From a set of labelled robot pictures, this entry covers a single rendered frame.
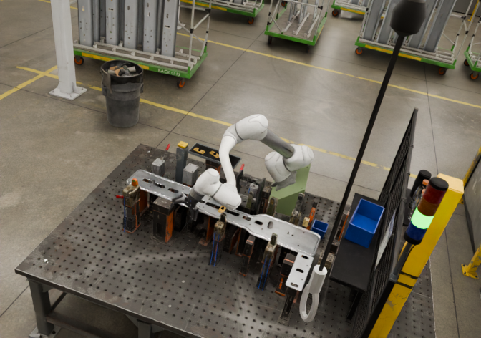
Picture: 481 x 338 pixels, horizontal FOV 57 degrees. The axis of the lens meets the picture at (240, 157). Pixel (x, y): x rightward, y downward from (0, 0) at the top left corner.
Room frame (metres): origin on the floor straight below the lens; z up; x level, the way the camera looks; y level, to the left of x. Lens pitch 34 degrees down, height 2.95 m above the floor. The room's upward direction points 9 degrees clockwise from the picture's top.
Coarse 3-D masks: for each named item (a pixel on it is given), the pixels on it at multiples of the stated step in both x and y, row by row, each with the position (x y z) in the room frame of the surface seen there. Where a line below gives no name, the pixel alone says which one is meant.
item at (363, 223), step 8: (360, 200) 2.40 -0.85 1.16; (360, 208) 2.42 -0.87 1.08; (368, 208) 2.40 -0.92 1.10; (376, 208) 2.38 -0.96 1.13; (352, 216) 2.22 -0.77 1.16; (360, 216) 2.39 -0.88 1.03; (368, 216) 2.39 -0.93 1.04; (376, 216) 2.37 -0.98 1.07; (352, 224) 2.14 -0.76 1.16; (360, 224) 2.30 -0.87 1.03; (368, 224) 2.32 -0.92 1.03; (376, 224) 2.33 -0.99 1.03; (352, 232) 2.13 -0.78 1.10; (360, 232) 2.12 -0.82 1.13; (368, 232) 2.10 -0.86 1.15; (352, 240) 2.13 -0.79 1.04; (360, 240) 2.11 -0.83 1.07; (368, 240) 2.09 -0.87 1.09
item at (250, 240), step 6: (246, 240) 2.03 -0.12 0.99; (252, 240) 2.03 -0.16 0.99; (246, 246) 2.00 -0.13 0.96; (252, 246) 2.01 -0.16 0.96; (246, 252) 1.99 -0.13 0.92; (252, 252) 2.04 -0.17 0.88; (246, 258) 2.01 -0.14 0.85; (246, 264) 2.00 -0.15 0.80; (240, 270) 2.01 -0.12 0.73; (246, 270) 2.00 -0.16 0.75; (246, 276) 1.99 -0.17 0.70
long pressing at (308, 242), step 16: (144, 176) 2.48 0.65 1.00; (160, 176) 2.51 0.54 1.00; (160, 192) 2.34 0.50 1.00; (208, 208) 2.25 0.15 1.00; (240, 224) 2.15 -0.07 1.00; (256, 224) 2.17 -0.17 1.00; (288, 224) 2.23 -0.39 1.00; (288, 240) 2.08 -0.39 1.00; (304, 240) 2.10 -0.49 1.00; (320, 240) 2.13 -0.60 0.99
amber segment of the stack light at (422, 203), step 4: (420, 200) 1.38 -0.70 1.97; (424, 200) 1.35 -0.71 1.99; (420, 204) 1.36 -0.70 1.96; (424, 204) 1.35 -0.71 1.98; (428, 204) 1.34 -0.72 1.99; (432, 204) 1.33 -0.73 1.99; (436, 204) 1.34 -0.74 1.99; (420, 208) 1.35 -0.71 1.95; (424, 208) 1.34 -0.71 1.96; (428, 208) 1.34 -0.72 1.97; (432, 208) 1.33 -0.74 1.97; (436, 208) 1.34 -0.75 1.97; (420, 212) 1.35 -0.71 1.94; (424, 212) 1.34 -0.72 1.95; (428, 212) 1.33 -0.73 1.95; (432, 212) 1.33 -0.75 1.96
